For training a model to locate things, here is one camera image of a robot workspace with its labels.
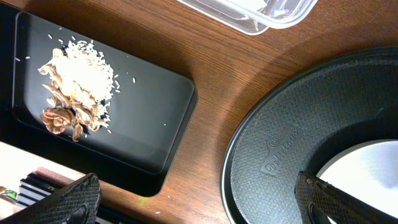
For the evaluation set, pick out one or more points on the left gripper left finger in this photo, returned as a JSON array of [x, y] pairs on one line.
[[77, 203]]

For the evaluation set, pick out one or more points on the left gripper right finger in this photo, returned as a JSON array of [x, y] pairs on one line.
[[320, 202]]

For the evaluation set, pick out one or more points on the grey plate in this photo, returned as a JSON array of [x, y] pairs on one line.
[[368, 172]]

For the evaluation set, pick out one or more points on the food scraps and rice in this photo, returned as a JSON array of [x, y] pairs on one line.
[[81, 83]]

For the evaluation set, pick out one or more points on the stacked dark equipment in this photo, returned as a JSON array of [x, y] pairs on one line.
[[35, 187]]

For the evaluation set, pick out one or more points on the round black serving tray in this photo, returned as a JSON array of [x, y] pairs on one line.
[[300, 125]]

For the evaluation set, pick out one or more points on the black rectangular tray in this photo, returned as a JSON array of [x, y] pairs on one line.
[[148, 117]]

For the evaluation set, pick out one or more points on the clear plastic bin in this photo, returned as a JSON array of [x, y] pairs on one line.
[[253, 17]]

